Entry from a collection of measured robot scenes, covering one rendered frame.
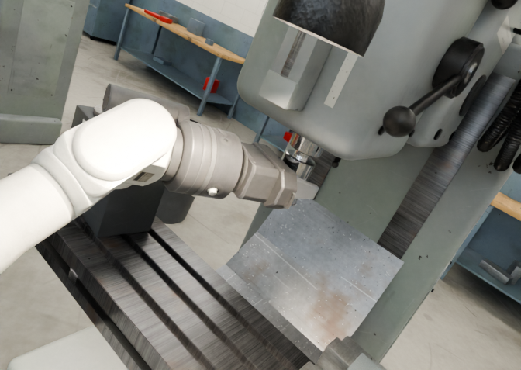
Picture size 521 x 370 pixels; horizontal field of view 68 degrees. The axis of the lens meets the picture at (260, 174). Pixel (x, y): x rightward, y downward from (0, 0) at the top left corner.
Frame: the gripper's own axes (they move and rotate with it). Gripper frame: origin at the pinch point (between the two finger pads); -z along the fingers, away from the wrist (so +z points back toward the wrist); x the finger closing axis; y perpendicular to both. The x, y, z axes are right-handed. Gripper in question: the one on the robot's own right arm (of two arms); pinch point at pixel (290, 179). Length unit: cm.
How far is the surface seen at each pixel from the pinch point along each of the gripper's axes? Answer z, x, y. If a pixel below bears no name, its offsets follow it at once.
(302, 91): 9.5, -6.5, -13.1
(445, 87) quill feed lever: -3.4, -12.4, -19.6
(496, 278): -355, 94, 94
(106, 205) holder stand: 17.1, 24.2, 23.2
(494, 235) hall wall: -400, 136, 72
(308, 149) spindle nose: 1.3, -2.1, -5.7
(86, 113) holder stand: 22.2, 40.6, 12.1
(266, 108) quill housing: 9.1, -0.7, -8.9
